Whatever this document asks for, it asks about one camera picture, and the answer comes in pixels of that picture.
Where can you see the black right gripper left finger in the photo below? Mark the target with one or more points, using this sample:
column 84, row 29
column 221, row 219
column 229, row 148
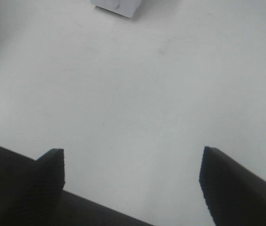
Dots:
column 30, row 197

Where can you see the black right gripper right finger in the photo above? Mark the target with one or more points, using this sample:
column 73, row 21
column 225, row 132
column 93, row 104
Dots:
column 234, row 195

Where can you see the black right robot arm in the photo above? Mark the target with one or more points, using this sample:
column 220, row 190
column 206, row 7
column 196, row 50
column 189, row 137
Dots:
column 71, row 210

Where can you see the white microwave oven body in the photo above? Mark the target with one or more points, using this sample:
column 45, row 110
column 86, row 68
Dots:
column 125, row 8

